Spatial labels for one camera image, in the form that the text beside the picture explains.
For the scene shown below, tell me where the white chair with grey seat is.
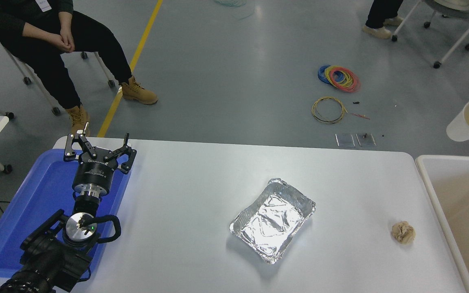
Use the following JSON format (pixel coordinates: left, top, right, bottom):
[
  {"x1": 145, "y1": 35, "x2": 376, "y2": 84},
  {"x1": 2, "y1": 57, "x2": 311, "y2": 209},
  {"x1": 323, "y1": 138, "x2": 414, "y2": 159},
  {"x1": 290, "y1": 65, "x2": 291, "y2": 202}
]
[{"x1": 391, "y1": 0, "x2": 469, "y2": 69}]

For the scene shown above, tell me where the white wheeled chair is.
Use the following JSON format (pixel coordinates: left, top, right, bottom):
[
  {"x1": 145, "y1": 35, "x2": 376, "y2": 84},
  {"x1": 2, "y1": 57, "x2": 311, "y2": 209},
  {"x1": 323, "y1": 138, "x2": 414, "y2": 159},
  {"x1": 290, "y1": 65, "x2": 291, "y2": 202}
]
[{"x1": 0, "y1": 16, "x2": 116, "y2": 116}]

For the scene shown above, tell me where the seated person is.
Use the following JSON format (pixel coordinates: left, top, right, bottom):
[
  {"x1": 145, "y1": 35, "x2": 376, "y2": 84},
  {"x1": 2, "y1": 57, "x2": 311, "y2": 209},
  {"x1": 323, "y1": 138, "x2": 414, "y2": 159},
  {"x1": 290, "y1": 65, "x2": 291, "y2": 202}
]
[{"x1": 0, "y1": 0, "x2": 158, "y2": 137}]

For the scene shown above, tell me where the standing person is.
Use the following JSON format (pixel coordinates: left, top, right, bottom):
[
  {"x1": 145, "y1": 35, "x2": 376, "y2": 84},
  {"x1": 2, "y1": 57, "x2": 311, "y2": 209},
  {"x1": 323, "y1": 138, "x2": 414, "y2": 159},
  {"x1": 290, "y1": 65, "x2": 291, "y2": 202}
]
[{"x1": 362, "y1": 0, "x2": 405, "y2": 39}]

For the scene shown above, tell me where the blue wire coil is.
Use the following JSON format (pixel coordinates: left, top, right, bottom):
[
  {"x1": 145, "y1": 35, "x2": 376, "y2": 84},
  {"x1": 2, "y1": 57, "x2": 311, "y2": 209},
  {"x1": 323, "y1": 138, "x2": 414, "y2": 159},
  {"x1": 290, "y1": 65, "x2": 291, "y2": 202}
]
[{"x1": 317, "y1": 64, "x2": 345, "y2": 85}]

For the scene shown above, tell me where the seated person's right hand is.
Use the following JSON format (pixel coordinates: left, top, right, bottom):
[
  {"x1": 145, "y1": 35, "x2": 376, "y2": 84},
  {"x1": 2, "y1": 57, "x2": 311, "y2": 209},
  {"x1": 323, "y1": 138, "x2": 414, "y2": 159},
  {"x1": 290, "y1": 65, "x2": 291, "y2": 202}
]
[{"x1": 48, "y1": 33, "x2": 70, "y2": 53}]

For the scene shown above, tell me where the red yellow wire coil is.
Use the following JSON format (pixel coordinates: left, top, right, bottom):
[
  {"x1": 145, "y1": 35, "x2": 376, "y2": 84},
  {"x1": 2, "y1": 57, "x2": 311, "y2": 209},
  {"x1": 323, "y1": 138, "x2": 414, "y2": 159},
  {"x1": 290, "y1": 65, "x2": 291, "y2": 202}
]
[{"x1": 324, "y1": 65, "x2": 361, "y2": 93}]

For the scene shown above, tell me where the clear square plate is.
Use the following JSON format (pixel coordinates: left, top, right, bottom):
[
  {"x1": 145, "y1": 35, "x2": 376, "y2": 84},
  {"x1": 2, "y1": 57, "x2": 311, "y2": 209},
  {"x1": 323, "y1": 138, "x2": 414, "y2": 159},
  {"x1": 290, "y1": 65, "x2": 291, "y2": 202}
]
[
  {"x1": 356, "y1": 133, "x2": 377, "y2": 147},
  {"x1": 335, "y1": 133, "x2": 355, "y2": 148}
]

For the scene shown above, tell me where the silver foil tray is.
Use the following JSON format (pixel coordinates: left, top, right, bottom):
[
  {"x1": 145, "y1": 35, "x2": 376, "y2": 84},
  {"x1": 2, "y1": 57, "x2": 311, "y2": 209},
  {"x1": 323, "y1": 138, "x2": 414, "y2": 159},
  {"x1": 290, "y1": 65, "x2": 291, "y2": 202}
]
[{"x1": 229, "y1": 178, "x2": 316, "y2": 265}]

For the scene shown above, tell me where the crumpled tan paper ball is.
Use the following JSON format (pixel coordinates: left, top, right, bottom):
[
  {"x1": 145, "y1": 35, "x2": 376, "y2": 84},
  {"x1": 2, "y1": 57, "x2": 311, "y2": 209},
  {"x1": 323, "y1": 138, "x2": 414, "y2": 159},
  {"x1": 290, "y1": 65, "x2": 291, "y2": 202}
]
[{"x1": 391, "y1": 221, "x2": 416, "y2": 245}]

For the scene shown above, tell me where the pale green wire coil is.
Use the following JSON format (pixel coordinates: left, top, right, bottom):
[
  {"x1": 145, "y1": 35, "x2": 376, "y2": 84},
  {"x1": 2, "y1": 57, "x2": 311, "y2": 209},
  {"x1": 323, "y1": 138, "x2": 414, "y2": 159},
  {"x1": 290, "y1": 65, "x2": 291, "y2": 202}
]
[{"x1": 212, "y1": 0, "x2": 255, "y2": 20}]

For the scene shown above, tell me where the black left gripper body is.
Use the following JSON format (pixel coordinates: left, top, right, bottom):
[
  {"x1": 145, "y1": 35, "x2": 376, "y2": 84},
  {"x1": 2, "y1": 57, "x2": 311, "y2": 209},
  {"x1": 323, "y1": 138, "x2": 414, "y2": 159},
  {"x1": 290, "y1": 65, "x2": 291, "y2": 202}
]
[{"x1": 72, "y1": 158, "x2": 117, "y2": 195}]

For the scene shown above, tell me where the blue plastic tray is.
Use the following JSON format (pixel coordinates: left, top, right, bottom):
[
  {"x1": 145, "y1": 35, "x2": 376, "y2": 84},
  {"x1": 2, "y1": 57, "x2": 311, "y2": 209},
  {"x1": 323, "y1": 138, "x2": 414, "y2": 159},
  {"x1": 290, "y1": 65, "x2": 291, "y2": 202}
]
[{"x1": 0, "y1": 149, "x2": 133, "y2": 279}]

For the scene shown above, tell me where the yellow black wire coil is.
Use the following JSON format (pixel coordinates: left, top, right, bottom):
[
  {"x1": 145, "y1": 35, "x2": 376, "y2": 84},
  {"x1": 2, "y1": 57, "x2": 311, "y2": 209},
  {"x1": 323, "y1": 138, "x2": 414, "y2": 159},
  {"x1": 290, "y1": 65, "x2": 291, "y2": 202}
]
[{"x1": 311, "y1": 96, "x2": 347, "y2": 125}]

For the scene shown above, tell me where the seated person's left hand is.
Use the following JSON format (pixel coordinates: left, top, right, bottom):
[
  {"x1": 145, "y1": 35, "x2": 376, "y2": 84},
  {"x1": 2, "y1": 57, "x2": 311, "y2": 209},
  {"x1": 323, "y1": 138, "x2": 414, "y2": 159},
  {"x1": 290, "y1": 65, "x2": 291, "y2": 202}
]
[{"x1": 59, "y1": 29, "x2": 75, "y2": 52}]

